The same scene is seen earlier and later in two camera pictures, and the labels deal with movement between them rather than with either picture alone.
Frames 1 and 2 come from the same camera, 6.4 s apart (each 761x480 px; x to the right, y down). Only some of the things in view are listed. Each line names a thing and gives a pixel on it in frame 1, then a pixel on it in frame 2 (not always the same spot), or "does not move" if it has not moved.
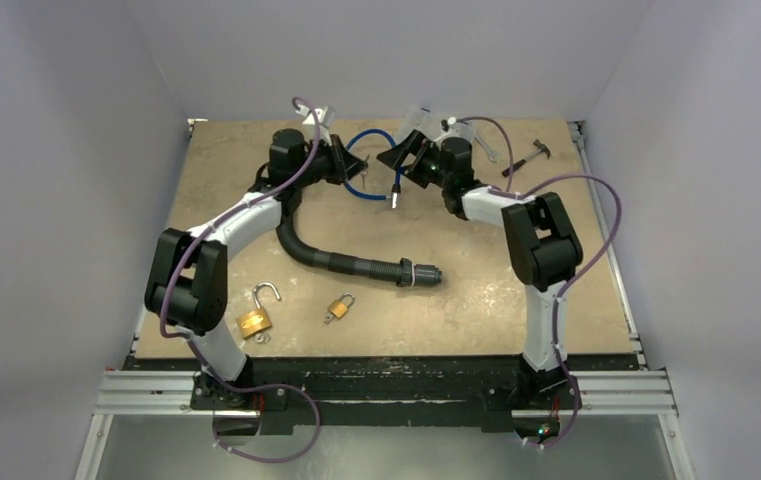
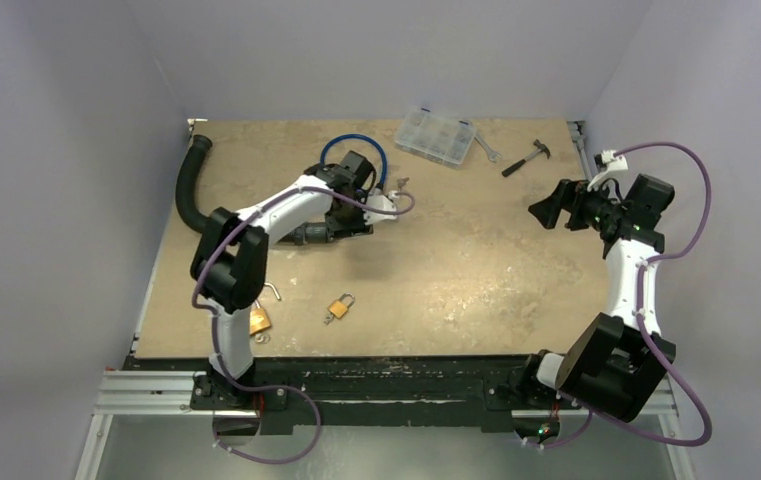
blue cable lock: [396, 189] to [379, 188]
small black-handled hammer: [540, 147] does not move
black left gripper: [344, 165] to [336, 230]
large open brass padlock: [256, 321] does not move
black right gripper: [413, 157] to [569, 206]
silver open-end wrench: [492, 155] does not move
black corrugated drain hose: [399, 271] to [184, 185]
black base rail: [282, 391] does not move
